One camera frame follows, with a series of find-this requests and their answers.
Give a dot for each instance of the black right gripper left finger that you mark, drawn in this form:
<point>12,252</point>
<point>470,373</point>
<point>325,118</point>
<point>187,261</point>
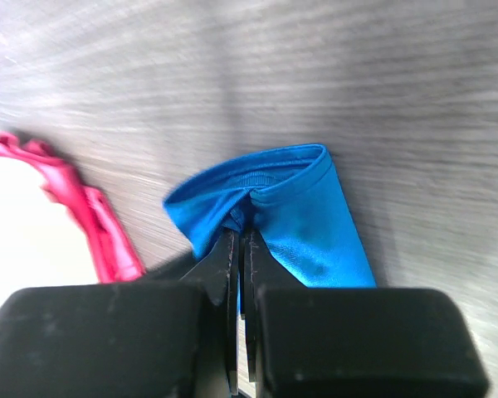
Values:
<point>172,333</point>

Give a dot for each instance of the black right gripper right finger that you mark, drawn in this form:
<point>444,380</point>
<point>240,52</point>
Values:
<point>383,342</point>

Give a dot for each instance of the blue cloth napkin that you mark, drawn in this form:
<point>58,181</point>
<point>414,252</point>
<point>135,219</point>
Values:
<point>293,198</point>

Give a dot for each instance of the pink folded cloth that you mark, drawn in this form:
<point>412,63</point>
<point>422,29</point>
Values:
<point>115,259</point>

